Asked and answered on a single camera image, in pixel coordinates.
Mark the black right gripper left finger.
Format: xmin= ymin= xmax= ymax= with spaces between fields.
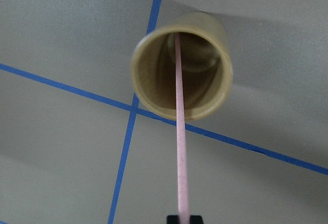
xmin=166 ymin=215 xmax=180 ymax=224

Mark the yellow tan cup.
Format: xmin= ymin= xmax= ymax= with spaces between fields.
xmin=131 ymin=12 xmax=233 ymax=120

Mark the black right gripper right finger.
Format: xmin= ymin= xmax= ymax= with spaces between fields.
xmin=190 ymin=215 xmax=203 ymax=224

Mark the pink chopstick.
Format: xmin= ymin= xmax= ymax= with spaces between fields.
xmin=174 ymin=33 xmax=190 ymax=223

